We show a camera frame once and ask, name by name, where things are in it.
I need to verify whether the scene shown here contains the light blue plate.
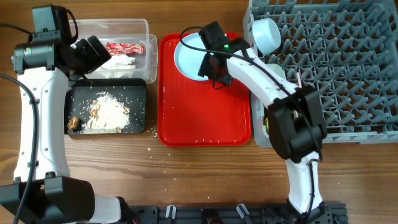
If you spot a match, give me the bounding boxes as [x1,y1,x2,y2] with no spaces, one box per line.
[174,32,208,81]

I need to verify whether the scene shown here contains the red snack wrapper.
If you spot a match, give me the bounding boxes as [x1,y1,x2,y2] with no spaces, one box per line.
[105,42,145,55]

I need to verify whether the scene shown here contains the light blue bowl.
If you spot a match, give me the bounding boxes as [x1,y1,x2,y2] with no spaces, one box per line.
[252,18,281,55]

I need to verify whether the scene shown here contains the rice and food leftovers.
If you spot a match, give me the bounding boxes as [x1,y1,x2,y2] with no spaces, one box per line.
[67,91,130,134]

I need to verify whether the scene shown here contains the mint green bowl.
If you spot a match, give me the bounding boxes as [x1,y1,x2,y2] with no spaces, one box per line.
[267,63,286,80]

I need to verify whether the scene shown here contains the yellow plastic cup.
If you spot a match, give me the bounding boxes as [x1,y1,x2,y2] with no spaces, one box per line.
[264,117,269,133]

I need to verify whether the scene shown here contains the white plastic fork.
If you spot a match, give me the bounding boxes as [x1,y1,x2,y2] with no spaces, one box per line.
[296,72,302,88]

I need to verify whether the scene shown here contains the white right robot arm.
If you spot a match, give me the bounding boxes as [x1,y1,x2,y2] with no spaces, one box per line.
[179,21,327,223]

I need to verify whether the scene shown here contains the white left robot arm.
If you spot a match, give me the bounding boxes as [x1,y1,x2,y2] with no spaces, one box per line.
[1,5,134,223]

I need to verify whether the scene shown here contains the grey dishwasher rack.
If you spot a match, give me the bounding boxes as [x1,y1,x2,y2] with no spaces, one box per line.
[243,0,397,144]

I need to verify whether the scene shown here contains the clear plastic bin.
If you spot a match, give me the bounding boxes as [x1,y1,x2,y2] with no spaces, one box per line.
[70,19,158,83]

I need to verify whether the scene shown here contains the black plastic tray bin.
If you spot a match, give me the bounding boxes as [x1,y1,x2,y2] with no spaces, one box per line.
[65,78,147,136]

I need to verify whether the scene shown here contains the red serving tray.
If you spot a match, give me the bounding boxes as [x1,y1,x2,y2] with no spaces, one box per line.
[157,33,252,147]

